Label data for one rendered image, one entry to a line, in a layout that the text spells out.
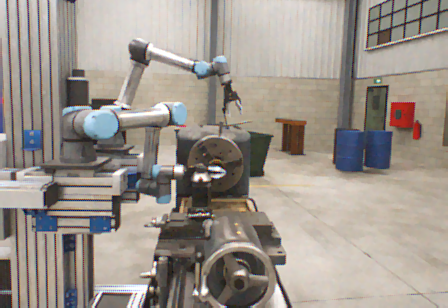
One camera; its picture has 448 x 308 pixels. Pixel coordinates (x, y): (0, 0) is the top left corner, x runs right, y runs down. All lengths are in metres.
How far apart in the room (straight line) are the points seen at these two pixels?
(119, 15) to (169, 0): 1.69
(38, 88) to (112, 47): 10.37
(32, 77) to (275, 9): 11.56
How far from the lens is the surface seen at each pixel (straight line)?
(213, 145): 1.93
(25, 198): 1.53
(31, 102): 1.83
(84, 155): 1.56
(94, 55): 12.15
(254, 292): 0.81
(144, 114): 1.58
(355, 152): 8.23
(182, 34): 12.15
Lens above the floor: 1.42
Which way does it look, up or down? 6 degrees down
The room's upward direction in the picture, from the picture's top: 1 degrees clockwise
